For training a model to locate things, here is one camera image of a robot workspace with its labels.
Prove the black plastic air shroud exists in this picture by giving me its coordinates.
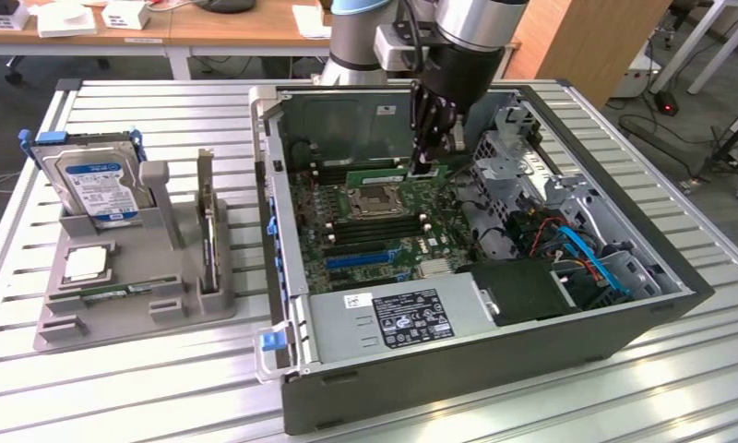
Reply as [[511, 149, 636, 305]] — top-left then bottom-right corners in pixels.
[[455, 257, 581, 328]]

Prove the silver chipset heatsink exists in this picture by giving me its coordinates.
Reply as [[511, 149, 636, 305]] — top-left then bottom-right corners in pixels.
[[419, 257, 457, 279]]

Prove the upright graphics card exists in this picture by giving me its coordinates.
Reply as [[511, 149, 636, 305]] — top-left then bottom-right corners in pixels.
[[195, 147, 223, 294]]

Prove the black rounded desk object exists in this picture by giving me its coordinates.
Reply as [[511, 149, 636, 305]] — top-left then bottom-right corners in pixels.
[[197, 0, 259, 14]]

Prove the black office chair base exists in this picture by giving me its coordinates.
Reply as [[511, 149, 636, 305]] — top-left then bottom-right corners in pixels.
[[3, 54, 113, 87]]

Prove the wooden office desk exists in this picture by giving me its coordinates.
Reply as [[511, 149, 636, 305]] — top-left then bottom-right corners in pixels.
[[0, 0, 175, 82], [168, 0, 523, 82]]

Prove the black camera cable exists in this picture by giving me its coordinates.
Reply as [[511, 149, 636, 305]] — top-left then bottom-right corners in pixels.
[[396, 0, 432, 75]]

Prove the metal CPU socket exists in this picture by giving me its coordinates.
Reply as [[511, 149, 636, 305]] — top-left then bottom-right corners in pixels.
[[341, 180, 408, 218]]

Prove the small white labelled box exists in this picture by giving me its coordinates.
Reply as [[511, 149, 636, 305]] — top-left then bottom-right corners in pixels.
[[101, 0, 152, 30]]

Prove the open black PC case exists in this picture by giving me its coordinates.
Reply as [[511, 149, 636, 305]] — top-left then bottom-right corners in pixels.
[[248, 78, 716, 437]]

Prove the long black expansion slot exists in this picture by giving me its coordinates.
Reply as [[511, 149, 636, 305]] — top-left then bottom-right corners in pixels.
[[321, 243, 383, 259]]

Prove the silver CPU chip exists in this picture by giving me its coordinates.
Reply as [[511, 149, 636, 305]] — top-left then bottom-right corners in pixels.
[[60, 246, 113, 283]]

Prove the green RAM stick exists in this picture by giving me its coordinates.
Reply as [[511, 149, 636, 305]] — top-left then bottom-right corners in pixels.
[[80, 281, 168, 302], [345, 168, 439, 185]]

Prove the green motherboard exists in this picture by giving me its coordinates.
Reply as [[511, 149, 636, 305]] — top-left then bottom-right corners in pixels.
[[288, 159, 488, 294]]

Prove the grey metal drive cage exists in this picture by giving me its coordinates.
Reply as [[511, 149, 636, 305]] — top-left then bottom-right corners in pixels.
[[469, 104, 561, 221]]

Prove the grey power supply unit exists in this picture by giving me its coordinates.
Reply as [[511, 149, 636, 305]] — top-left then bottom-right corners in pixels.
[[307, 281, 500, 364]]

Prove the white box with printed text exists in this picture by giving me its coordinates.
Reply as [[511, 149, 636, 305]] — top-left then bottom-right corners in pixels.
[[0, 3, 32, 31]]

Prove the black adapter with red light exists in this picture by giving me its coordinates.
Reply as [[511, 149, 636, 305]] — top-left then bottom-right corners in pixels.
[[651, 90, 683, 116]]

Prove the grey parts rack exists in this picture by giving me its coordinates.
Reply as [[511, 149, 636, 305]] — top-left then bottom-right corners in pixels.
[[33, 159, 239, 355]]

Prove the wooden cabinet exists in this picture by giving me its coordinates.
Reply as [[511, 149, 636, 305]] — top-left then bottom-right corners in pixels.
[[503, 0, 676, 110]]

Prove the black wheeled stand base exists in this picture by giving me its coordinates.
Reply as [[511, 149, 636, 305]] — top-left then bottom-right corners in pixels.
[[680, 99, 738, 199]]

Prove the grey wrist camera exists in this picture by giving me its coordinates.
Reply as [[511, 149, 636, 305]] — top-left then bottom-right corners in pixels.
[[373, 23, 436, 73]]

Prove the grey metal disk bay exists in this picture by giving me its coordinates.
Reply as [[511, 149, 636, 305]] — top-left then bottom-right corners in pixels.
[[544, 174, 683, 304]]

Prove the white paper stack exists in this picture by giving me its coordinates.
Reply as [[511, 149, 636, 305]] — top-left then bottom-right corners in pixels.
[[292, 3, 335, 41]]

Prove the blue expansion slot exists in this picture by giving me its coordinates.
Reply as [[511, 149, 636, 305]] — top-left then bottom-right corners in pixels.
[[325, 251, 391, 271]]

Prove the white box with round lid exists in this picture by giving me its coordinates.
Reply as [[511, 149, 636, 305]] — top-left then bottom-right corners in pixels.
[[36, 3, 100, 39]]

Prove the grey gripper side block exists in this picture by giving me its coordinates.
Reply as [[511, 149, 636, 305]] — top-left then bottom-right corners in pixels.
[[451, 114, 471, 152]]

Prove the white metal table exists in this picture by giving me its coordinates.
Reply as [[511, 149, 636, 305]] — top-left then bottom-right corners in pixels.
[[649, 0, 738, 96]]

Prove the blue flat SATA wire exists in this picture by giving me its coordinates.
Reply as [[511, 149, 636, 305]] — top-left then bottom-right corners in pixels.
[[559, 224, 633, 296]]

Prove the white floor device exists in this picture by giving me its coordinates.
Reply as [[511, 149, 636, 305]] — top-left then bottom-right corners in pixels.
[[608, 57, 664, 99]]

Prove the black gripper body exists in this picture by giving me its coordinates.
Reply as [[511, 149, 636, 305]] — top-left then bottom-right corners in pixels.
[[419, 43, 505, 116]]

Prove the hard disk with blue rails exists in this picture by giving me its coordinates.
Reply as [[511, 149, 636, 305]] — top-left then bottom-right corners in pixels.
[[17, 127, 155, 230]]

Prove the black RAM slot bank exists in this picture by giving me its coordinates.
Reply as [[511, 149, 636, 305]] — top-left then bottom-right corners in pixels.
[[312, 158, 407, 186], [325, 213, 432, 246]]

